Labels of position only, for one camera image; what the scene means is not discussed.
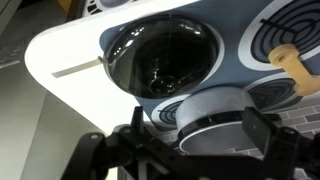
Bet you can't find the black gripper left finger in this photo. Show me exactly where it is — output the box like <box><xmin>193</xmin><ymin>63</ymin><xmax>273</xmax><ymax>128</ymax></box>
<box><xmin>60</xmin><ymin>105</ymin><xmax>188</xmax><ymax>180</ymax></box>

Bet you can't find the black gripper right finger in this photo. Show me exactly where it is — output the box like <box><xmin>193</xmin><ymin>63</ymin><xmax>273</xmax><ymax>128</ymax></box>
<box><xmin>241</xmin><ymin>106</ymin><xmax>320</xmax><ymax>180</ymax></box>

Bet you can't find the black domed pot lid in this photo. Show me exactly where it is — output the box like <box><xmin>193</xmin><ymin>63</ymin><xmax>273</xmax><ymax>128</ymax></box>
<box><xmin>103</xmin><ymin>14</ymin><xmax>220</xmax><ymax>100</ymax></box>

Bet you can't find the silver toy pot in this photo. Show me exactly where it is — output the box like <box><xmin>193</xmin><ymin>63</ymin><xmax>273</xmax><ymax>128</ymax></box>
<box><xmin>175</xmin><ymin>87</ymin><xmax>257</xmax><ymax>155</ymax></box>

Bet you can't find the blue stovetop panel with burners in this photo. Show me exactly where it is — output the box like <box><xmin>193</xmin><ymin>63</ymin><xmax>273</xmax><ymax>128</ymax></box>
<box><xmin>98</xmin><ymin>0</ymin><xmax>320</xmax><ymax>132</ymax></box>

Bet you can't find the black white toy kitchen set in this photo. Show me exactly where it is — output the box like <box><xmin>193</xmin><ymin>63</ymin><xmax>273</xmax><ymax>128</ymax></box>
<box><xmin>24</xmin><ymin>0</ymin><xmax>320</xmax><ymax>180</ymax></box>

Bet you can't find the pale wooden toy piece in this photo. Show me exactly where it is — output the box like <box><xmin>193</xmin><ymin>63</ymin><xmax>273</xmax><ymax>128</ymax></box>
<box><xmin>268</xmin><ymin>44</ymin><xmax>320</xmax><ymax>98</ymax></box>

